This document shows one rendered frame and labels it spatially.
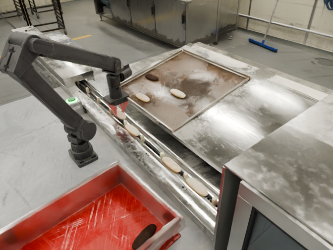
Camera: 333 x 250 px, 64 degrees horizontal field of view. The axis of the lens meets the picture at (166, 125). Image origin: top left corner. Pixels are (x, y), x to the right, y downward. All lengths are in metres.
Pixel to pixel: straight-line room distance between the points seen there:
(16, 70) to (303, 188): 0.73
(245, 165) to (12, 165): 1.02
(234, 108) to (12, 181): 0.94
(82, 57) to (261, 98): 0.77
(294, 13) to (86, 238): 4.43
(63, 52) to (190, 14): 3.04
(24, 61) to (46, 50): 0.07
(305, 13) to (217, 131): 3.79
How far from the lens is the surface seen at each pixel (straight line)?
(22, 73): 0.85
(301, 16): 4.77
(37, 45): 0.84
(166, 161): 1.02
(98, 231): 0.91
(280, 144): 0.44
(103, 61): 1.07
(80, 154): 1.11
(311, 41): 4.74
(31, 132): 1.40
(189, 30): 3.90
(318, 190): 0.39
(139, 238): 0.86
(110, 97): 1.21
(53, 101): 0.95
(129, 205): 0.95
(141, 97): 1.32
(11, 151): 1.33
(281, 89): 1.31
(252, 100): 1.24
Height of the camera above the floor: 1.57
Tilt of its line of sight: 36 degrees down
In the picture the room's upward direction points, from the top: 2 degrees counter-clockwise
